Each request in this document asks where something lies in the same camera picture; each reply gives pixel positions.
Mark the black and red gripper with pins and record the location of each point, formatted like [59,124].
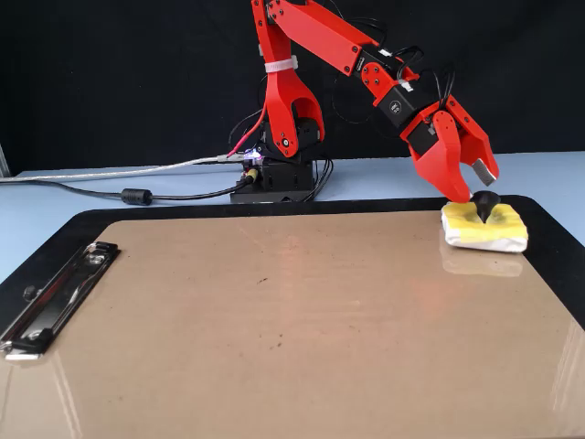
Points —
[400,107]

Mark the yellow sponge with black knob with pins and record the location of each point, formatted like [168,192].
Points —
[503,231]

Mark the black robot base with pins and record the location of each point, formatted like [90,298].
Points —
[288,180]

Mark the controller board with LED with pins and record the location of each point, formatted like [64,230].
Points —
[253,156]

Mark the brown clipboard board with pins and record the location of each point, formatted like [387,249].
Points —
[320,366]

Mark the black mat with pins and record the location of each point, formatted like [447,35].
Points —
[183,212]

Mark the black backdrop cloth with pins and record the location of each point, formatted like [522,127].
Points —
[91,68]

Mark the metal clipboard clip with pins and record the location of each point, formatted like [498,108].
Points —
[59,297]

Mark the metal frame post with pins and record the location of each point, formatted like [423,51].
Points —
[3,162]

